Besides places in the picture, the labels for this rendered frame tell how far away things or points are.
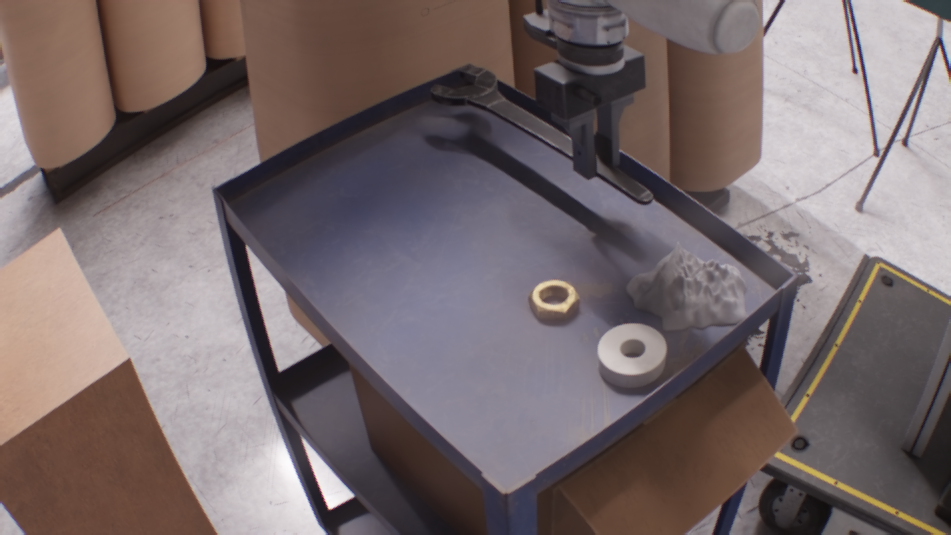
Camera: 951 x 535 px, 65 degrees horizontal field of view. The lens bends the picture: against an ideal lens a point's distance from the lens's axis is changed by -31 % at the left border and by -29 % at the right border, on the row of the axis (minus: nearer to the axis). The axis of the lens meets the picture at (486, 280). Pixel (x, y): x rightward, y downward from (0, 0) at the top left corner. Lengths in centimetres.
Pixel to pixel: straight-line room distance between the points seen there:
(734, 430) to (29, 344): 89
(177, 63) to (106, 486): 218
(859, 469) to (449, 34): 105
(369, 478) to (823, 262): 155
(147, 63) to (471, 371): 227
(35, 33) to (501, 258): 210
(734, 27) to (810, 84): 265
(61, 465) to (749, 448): 84
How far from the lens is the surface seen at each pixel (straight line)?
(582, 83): 105
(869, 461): 170
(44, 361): 114
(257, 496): 208
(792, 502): 182
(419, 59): 154
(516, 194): 123
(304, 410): 151
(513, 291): 110
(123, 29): 308
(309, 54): 153
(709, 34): 84
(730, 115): 232
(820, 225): 273
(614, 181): 114
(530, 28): 110
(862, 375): 185
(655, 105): 204
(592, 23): 101
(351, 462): 143
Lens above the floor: 161
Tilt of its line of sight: 41 degrees down
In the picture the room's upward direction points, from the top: 5 degrees counter-clockwise
